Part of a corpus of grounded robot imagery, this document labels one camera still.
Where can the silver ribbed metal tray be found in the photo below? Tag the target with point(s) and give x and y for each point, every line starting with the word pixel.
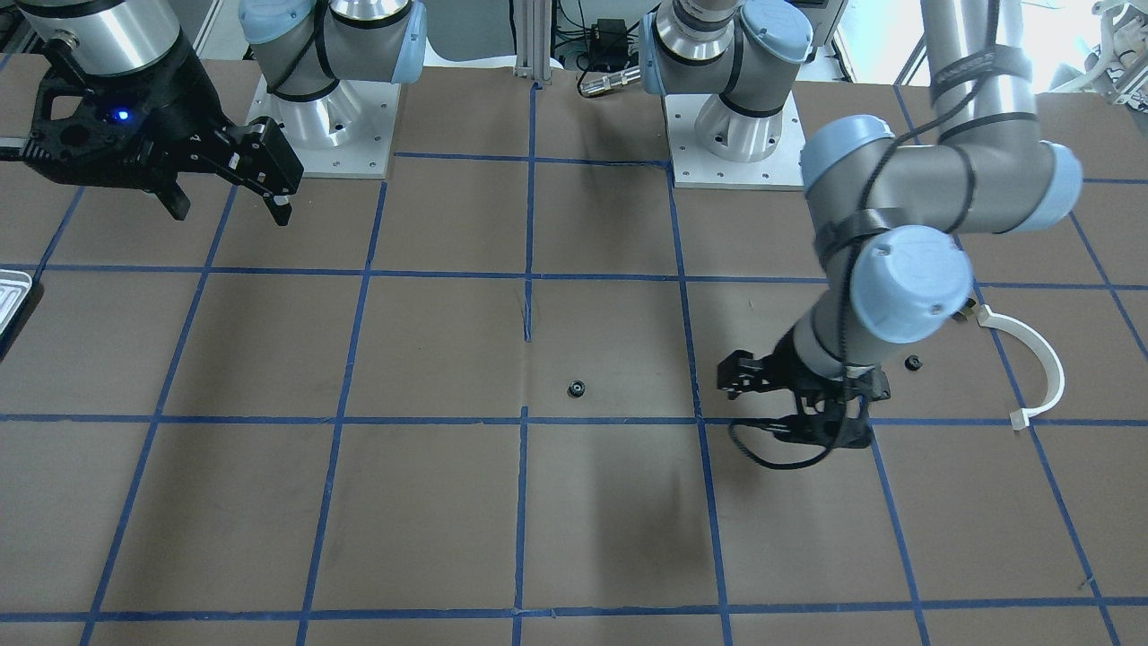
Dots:
pixel 16 288

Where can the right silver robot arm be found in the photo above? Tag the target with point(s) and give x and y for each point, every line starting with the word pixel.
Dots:
pixel 113 37

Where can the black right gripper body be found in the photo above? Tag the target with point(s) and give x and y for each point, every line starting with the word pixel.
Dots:
pixel 177 106

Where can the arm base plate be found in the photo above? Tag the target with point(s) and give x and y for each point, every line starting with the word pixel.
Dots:
pixel 714 148
pixel 346 135

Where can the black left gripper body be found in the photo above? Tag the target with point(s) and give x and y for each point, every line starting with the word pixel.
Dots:
pixel 786 369

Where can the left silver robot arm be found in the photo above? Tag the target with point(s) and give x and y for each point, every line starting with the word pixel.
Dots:
pixel 886 211

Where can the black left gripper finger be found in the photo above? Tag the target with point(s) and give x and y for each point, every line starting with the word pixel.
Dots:
pixel 741 373
pixel 794 429

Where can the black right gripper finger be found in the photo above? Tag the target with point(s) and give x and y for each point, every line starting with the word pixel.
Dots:
pixel 174 199
pixel 261 159

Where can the aluminium frame post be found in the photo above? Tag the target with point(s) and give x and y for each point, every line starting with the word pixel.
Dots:
pixel 531 27

